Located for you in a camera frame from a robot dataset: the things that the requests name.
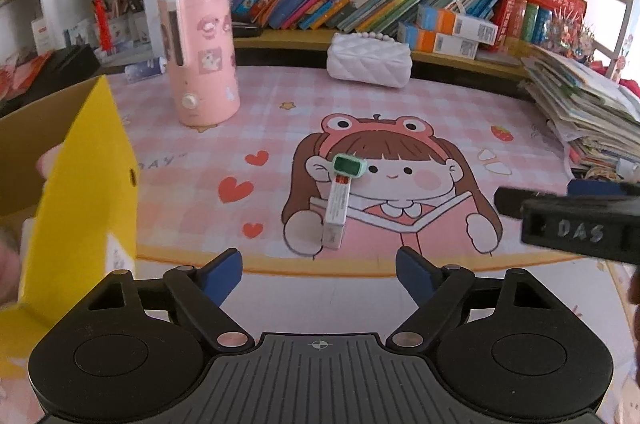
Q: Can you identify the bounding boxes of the red paper sheets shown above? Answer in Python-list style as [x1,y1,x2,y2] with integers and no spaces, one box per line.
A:
[0,51,53,102]

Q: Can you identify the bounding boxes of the red tassel ornament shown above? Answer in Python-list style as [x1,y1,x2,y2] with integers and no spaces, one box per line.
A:
[90,0,112,54]

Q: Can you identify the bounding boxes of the orange and blue carton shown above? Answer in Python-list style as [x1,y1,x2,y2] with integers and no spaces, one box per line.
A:
[397,24,482,60]
[417,4,499,41]

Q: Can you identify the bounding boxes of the green thick book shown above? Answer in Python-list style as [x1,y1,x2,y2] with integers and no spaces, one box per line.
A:
[522,3,540,42]

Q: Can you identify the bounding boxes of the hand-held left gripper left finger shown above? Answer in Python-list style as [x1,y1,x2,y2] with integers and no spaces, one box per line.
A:
[87,248,251,351]

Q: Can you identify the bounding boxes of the white quilted purse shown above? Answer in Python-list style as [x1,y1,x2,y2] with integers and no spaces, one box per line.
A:
[326,31,413,89]

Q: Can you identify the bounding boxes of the glittery multicolour ornament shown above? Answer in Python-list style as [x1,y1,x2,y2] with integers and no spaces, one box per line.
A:
[545,10,597,61]

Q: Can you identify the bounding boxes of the small blue patterned carton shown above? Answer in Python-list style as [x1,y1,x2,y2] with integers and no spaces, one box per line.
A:
[125,58,165,83]

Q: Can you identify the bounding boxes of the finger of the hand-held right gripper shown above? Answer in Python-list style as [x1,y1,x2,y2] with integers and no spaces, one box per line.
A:
[494,187,556,219]
[566,180,640,201]

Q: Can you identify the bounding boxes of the black printer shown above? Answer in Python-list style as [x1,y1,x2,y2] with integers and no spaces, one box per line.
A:
[50,44,102,79]

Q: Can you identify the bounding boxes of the small green white bottle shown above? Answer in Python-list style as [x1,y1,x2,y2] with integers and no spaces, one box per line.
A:
[331,153,369,181]

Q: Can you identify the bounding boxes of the yellow cardboard box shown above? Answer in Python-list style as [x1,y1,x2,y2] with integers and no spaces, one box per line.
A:
[0,75,140,405]

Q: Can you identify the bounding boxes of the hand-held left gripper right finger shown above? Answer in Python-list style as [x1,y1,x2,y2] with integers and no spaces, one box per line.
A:
[386,246,551,351]

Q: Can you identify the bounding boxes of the red thick book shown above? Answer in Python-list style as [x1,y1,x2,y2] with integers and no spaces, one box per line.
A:
[492,0,526,50]

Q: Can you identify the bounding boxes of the stack of papers and notebooks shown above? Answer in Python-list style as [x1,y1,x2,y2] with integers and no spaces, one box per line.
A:
[520,44,640,182]

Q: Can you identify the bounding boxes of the small white carton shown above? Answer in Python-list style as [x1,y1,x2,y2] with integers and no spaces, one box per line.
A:
[320,174,353,250]

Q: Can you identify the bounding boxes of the cluster of pen cups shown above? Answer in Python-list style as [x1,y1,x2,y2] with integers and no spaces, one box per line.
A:
[97,0,151,50]

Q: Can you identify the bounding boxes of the pink cartoon cylinder container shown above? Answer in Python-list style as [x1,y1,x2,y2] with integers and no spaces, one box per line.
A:
[157,0,242,127]

